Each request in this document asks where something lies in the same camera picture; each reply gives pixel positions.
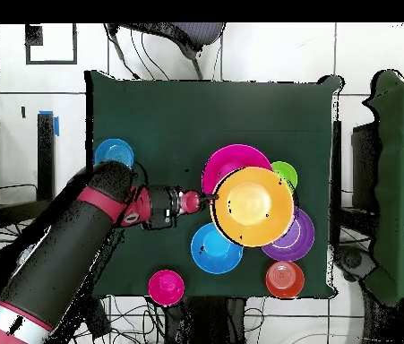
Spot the large pink bowl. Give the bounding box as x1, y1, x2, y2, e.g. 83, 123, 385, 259
201, 143, 273, 196

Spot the black square floor frame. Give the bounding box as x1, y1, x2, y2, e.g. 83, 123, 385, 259
24, 22, 78, 66

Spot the grey mesh office chair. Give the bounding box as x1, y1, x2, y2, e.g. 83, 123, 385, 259
103, 22, 227, 81

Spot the black metal stand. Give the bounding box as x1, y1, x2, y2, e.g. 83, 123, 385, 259
0, 112, 59, 230

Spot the medium blue bowl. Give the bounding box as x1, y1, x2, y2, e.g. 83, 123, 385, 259
190, 222, 245, 276

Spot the black power strip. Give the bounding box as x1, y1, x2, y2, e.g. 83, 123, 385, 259
79, 293, 112, 340

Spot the tangle of floor cables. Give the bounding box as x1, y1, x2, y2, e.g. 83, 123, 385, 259
0, 184, 167, 344

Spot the blue tape strip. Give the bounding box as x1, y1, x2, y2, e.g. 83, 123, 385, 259
39, 109, 60, 138

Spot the small blue bowl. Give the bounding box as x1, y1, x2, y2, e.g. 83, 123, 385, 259
94, 138, 135, 169

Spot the dark green tablecloth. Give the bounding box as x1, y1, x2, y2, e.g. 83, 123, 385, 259
83, 69, 344, 300

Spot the black chair base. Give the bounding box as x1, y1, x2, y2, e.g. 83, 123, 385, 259
333, 245, 374, 284

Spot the small pink-red bowl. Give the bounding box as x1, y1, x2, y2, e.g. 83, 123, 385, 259
147, 269, 185, 307

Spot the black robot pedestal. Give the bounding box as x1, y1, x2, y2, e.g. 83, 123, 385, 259
165, 296, 249, 344

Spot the purple bowl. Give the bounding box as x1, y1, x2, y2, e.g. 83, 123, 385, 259
261, 206, 316, 262

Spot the green cloth side table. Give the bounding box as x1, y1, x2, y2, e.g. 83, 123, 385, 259
362, 69, 404, 305

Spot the large orange bowl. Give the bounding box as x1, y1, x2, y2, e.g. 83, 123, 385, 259
209, 166, 295, 248

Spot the small green bowl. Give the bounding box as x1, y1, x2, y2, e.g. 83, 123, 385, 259
271, 160, 298, 191

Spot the small orange bowl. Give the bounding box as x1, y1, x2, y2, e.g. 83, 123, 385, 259
264, 260, 305, 299

